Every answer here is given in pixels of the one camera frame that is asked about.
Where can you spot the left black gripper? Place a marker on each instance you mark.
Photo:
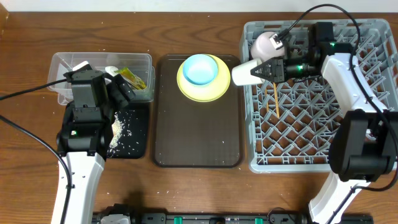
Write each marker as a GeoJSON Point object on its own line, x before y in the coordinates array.
{"type": "Point", "coordinates": [116, 90]}

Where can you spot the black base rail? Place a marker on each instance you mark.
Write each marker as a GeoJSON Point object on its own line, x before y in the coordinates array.
{"type": "Point", "coordinates": [121, 213]}

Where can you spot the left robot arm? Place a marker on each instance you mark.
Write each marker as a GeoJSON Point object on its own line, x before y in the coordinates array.
{"type": "Point", "coordinates": [79, 176]}

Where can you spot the rice leftovers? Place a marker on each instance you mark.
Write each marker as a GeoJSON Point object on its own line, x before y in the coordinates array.
{"type": "Point", "coordinates": [123, 143]}

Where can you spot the grey dishwasher rack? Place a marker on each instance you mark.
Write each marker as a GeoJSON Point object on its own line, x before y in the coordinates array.
{"type": "Point", "coordinates": [309, 114]}

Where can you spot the dark brown serving tray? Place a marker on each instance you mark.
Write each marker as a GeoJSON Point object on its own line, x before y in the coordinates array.
{"type": "Point", "coordinates": [192, 134]}

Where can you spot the clear plastic bin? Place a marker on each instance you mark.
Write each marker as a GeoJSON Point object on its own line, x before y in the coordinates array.
{"type": "Point", "coordinates": [139, 64]}

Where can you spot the white bowl with rice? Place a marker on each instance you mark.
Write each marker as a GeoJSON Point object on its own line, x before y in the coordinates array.
{"type": "Point", "coordinates": [263, 48]}

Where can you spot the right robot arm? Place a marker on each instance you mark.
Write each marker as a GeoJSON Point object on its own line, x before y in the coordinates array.
{"type": "Point", "coordinates": [364, 146]}

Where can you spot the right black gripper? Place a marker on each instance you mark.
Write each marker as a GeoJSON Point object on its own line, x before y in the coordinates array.
{"type": "Point", "coordinates": [279, 70]}

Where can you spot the black plastic tray bin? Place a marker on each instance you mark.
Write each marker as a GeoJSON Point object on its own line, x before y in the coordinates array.
{"type": "Point", "coordinates": [140, 111]}

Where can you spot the green yellow snack wrapper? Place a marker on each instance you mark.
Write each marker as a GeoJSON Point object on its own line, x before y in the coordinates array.
{"type": "Point", "coordinates": [135, 81]}

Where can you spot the light blue saucer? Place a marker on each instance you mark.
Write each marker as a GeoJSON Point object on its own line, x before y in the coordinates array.
{"type": "Point", "coordinates": [200, 69]}

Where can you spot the white cup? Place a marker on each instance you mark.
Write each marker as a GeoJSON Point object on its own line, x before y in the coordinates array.
{"type": "Point", "coordinates": [241, 74]}

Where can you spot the wooden chopstick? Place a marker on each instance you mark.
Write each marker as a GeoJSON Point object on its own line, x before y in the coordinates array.
{"type": "Point", "coordinates": [276, 100]}
{"type": "Point", "coordinates": [266, 101]}

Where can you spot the yellow-green plate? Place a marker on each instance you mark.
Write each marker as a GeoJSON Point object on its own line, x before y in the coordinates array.
{"type": "Point", "coordinates": [209, 92]}

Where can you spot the white tissue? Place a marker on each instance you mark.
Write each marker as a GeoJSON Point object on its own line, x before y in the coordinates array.
{"type": "Point", "coordinates": [112, 70]}

